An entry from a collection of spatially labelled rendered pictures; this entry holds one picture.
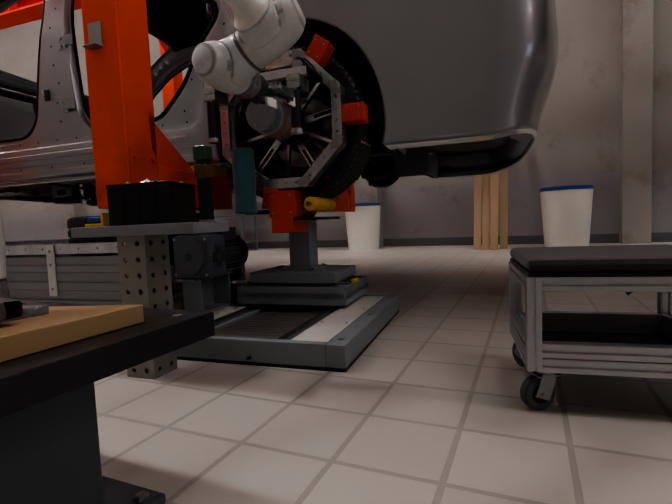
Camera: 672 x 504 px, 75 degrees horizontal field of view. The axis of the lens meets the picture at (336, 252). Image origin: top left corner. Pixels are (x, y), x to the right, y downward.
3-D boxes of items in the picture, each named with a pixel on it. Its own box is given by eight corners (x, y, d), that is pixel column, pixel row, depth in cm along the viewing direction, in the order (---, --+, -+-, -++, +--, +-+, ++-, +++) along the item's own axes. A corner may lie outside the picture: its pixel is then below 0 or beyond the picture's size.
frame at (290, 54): (349, 185, 175) (343, 46, 172) (344, 184, 169) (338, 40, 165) (232, 193, 193) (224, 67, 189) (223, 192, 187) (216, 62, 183)
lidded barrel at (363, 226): (387, 247, 661) (385, 203, 657) (375, 250, 611) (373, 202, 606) (353, 248, 684) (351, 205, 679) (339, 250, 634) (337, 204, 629)
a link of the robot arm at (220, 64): (231, 105, 117) (269, 76, 113) (195, 90, 102) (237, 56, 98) (214, 71, 118) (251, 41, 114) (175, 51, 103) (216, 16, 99)
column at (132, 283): (177, 368, 136) (168, 233, 133) (154, 379, 127) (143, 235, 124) (151, 365, 139) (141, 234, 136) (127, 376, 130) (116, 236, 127)
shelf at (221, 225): (229, 231, 130) (229, 221, 130) (193, 233, 114) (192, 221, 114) (117, 235, 144) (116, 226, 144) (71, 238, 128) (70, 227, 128)
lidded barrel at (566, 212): (591, 244, 552) (591, 186, 547) (597, 248, 497) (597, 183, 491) (539, 245, 576) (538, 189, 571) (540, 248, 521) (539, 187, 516)
